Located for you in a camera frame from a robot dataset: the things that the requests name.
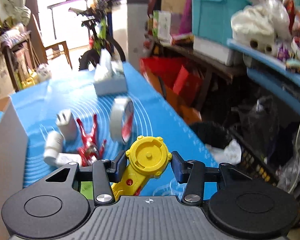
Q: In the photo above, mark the red paper bag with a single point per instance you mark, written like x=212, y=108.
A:
x=180, y=74

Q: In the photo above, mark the black wire crate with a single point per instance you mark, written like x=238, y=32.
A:
x=252, y=163

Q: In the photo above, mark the blue silicone baking mat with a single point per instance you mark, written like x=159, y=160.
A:
x=38, y=106

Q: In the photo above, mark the white tape roll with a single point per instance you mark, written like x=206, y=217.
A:
x=121, y=119

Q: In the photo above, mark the yellow toy launcher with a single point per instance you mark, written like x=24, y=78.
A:
x=148, y=158

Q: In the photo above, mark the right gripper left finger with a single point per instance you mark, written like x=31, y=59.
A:
x=105, y=172

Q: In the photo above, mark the black waste basket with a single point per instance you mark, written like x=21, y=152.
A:
x=222, y=145

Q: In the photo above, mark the white cabinet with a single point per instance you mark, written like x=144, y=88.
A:
x=128, y=19

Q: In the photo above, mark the teal plastic storage bin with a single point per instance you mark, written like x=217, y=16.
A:
x=211, y=18

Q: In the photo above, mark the red white toy figure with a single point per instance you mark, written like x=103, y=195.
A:
x=90, y=152

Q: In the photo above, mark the white wall charger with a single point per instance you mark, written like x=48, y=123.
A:
x=67, y=125

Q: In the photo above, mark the green white product box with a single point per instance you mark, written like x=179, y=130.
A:
x=165, y=24

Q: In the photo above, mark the green black bicycle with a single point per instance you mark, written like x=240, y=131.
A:
x=99, y=24

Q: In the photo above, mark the beige plastic storage basket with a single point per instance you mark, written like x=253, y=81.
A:
x=13, y=148

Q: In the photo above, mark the yellow oil jug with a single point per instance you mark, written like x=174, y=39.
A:
x=32, y=80

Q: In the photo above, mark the wooden chair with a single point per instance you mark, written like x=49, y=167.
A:
x=61, y=45

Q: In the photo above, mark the white cylindrical adapter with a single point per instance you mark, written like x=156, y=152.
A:
x=53, y=151

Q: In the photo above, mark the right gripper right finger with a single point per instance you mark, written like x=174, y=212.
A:
x=192, y=174

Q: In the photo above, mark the tissue box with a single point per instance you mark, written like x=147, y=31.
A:
x=109, y=77

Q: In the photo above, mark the white plastic bag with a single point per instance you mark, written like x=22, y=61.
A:
x=252, y=24

